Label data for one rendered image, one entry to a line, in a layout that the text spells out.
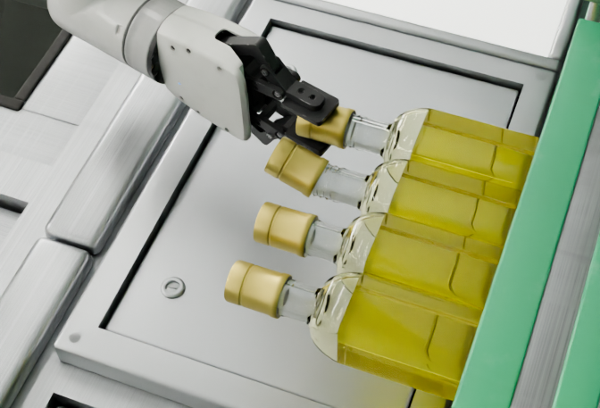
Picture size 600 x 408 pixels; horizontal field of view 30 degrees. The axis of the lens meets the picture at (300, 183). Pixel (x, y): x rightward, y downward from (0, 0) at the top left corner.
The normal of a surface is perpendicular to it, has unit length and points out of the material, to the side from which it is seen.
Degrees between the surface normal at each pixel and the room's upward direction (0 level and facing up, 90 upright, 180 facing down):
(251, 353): 90
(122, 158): 90
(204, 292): 90
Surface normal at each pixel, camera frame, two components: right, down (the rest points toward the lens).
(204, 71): -0.59, 0.62
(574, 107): -0.02, -0.60
